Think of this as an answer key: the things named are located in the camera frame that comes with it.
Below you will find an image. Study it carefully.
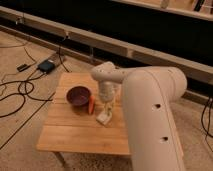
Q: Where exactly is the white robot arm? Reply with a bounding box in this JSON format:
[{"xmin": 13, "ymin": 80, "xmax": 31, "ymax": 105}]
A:
[{"xmin": 91, "ymin": 62, "xmax": 187, "ymax": 171}]

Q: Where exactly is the black cable on floor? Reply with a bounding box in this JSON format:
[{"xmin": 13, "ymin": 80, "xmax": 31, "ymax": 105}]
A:
[{"xmin": 0, "ymin": 43, "xmax": 68, "ymax": 119}]

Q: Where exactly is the black cable at right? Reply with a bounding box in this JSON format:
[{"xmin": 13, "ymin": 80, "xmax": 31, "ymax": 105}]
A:
[{"xmin": 200, "ymin": 97, "xmax": 213, "ymax": 148}]

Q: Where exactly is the black power adapter box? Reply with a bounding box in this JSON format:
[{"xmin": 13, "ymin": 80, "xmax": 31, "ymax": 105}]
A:
[{"xmin": 37, "ymin": 60, "xmax": 55, "ymax": 74}]

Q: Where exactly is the small black plug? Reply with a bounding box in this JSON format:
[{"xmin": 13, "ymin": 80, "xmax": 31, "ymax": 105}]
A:
[{"xmin": 17, "ymin": 64, "xmax": 30, "ymax": 72}]

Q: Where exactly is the dark purple bowl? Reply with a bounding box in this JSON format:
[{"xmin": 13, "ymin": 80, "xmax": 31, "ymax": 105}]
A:
[{"xmin": 66, "ymin": 86, "xmax": 91, "ymax": 106}]

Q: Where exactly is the wooden table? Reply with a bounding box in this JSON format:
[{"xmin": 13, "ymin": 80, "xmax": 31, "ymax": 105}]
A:
[{"xmin": 37, "ymin": 73, "xmax": 130, "ymax": 155}]

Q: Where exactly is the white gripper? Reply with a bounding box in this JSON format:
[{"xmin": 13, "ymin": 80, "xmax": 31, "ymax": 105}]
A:
[{"xmin": 98, "ymin": 82, "xmax": 118, "ymax": 116}]

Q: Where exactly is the orange carrot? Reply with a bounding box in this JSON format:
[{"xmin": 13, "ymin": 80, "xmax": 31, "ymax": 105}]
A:
[{"xmin": 88, "ymin": 95, "xmax": 95, "ymax": 114}]

